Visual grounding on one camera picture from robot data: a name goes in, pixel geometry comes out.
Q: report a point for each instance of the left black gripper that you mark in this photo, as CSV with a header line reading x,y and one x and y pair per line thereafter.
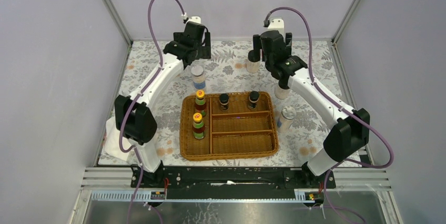
x,y
202,51

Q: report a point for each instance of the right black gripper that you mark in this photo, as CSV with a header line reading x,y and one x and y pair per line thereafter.
x,y
256,47

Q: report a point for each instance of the blue label shaker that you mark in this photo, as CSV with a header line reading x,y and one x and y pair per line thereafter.
x,y
198,77

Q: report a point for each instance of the black spout seed bottle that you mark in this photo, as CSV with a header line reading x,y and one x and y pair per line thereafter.
x,y
252,67

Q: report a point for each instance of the small dark spice jar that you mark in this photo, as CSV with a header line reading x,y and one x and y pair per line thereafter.
x,y
224,101

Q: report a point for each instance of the black cap dark jar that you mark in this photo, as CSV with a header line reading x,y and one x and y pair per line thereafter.
x,y
253,99

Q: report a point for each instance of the yellow cap sauce bottle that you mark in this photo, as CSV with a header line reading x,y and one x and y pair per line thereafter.
x,y
198,126
200,102

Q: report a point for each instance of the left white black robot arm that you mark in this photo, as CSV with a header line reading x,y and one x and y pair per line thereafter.
x,y
135,123

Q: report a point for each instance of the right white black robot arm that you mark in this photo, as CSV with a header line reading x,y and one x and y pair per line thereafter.
x,y
348,126

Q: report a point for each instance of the black cap white jar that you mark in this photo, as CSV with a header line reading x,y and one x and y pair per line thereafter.
x,y
281,92

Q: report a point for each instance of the floral table mat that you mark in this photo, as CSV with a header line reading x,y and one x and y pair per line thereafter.
x,y
226,72

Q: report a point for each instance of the silver lid shaker right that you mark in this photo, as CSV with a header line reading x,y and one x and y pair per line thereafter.
x,y
285,120

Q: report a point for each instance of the wicker divided basket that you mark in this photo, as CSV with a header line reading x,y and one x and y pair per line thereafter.
x,y
236,133

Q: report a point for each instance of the white crumpled cloth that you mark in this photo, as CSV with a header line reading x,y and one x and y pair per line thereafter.
x,y
111,145

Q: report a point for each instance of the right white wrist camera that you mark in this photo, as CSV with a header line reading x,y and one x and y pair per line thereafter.
x,y
275,23

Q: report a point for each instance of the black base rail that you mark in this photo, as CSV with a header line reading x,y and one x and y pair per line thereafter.
x,y
227,183

